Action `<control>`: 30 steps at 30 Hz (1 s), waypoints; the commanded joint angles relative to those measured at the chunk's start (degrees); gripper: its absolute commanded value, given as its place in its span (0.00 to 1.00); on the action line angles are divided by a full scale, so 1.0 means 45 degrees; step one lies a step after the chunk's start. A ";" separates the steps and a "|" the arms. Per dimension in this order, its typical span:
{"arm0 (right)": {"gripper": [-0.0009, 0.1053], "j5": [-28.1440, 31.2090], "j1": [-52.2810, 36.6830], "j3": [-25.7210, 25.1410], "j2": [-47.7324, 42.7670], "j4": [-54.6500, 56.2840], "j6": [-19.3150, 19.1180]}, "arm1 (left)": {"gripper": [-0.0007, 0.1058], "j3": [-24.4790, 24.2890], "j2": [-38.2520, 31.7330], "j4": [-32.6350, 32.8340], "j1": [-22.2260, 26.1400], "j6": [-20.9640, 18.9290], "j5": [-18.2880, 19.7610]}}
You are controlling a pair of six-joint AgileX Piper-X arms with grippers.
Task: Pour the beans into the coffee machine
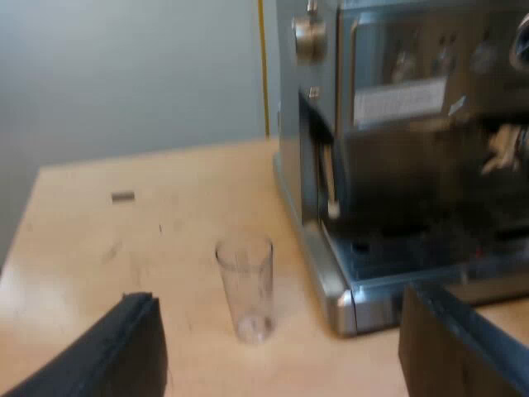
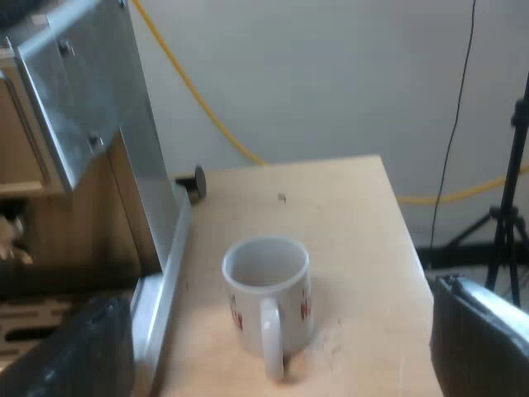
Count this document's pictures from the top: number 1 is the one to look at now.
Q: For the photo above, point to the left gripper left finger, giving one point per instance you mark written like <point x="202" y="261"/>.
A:
<point x="115" y="355"/>

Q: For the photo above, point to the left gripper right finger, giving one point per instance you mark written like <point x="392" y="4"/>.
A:
<point x="450" y="351"/>

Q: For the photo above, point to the steel espresso machine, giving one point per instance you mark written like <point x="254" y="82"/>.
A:
<point x="396" y="165"/>

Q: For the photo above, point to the clear measuring glass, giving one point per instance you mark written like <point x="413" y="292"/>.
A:
<point x="248" y="285"/>

